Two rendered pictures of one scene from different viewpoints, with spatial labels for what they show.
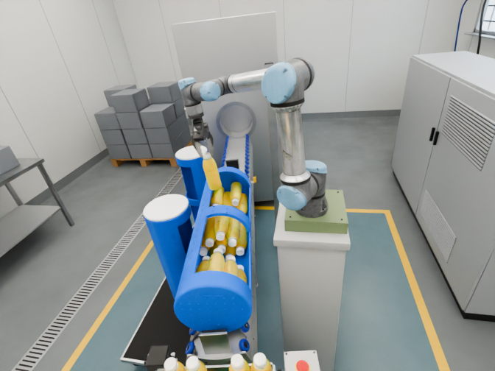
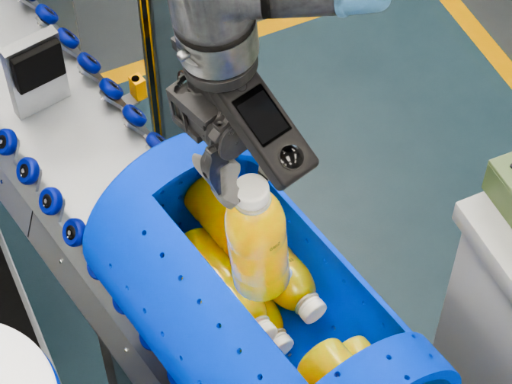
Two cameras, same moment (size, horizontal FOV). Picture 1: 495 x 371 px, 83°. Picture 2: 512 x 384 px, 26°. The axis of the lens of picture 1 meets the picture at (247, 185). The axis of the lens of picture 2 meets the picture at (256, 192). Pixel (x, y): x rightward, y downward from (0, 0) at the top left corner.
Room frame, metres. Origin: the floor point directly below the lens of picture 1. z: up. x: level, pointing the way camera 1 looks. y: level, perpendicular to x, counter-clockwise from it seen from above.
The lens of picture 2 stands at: (0.71, 0.63, 2.38)
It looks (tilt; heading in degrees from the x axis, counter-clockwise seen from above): 53 degrees down; 320
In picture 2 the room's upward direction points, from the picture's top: straight up
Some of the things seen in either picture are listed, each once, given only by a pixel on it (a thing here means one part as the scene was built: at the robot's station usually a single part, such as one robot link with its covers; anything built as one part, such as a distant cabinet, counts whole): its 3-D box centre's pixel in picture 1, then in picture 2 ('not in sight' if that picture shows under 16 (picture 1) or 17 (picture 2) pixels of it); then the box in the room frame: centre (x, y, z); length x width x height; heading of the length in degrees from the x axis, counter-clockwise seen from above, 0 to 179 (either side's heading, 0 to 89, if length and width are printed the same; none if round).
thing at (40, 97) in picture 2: (233, 168); (38, 76); (1.93, 0.09, 1.00); 0.10 x 0.04 x 0.15; 86
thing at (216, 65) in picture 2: (194, 109); (214, 40); (1.28, 0.20, 1.66); 0.08 x 0.08 x 0.05
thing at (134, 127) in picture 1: (145, 124); not in sight; (4.73, 1.59, 0.59); 1.20 x 0.80 x 1.19; 75
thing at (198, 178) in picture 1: (200, 194); not in sight; (2.27, 0.45, 0.59); 0.28 x 0.28 x 0.88
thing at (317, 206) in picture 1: (311, 199); not in sight; (1.04, -0.28, 1.26); 0.15 x 0.15 x 0.10
